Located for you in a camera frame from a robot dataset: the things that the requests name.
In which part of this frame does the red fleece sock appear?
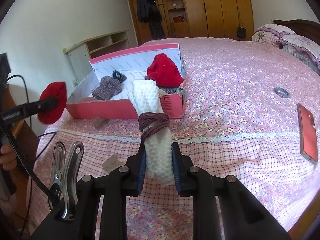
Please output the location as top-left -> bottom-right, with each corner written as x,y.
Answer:
146,53 -> 184,88
37,82 -> 67,125

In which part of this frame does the grey translucent sock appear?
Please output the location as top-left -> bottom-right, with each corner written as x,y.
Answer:
93,116 -> 110,130

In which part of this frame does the white knitted towel roll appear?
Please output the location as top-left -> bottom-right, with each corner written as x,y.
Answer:
128,80 -> 174,186

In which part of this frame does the grey knitted sock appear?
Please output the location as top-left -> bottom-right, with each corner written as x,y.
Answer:
92,76 -> 122,100
157,80 -> 186,95

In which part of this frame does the person's left hand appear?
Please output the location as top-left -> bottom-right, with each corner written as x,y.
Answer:
0,143 -> 17,171

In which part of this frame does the wooden bedside furniture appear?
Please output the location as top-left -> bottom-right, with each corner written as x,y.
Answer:
3,84 -> 40,225

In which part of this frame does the metal spring clamp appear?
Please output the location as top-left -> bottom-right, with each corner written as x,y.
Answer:
49,141 -> 84,221

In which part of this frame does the pink floral bed sheet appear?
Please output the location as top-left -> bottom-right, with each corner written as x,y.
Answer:
34,38 -> 319,239

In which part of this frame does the white shelf desk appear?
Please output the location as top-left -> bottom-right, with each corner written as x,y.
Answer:
63,30 -> 130,87

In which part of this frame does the dark patterned small cloth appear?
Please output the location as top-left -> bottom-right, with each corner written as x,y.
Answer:
112,70 -> 127,83

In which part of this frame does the pink cardboard shoe box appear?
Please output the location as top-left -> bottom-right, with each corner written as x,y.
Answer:
66,43 -> 186,119

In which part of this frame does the red smartphone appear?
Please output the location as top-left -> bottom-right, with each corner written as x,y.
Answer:
297,103 -> 318,165

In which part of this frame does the small black hanging bag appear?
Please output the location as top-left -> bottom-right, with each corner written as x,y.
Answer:
236,9 -> 246,39

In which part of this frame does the dark hanging jacket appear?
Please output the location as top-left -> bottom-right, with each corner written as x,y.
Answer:
136,0 -> 165,40

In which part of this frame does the rear pink pillow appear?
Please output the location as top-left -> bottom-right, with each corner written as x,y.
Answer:
252,23 -> 296,48

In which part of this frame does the pink pillow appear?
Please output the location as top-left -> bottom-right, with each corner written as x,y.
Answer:
278,34 -> 319,75
252,23 -> 296,48

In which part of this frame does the wooden wardrobe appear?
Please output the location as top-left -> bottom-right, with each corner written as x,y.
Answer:
128,0 -> 254,44

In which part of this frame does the front pink pillow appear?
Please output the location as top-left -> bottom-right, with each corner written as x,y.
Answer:
278,34 -> 319,75

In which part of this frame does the dark wooden headboard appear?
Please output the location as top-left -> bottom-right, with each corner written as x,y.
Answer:
273,20 -> 320,45

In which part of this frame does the black cable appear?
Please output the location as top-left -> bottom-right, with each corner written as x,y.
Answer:
0,74 -> 61,235

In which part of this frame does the grey hair tie ring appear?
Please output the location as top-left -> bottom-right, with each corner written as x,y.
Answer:
273,87 -> 290,99

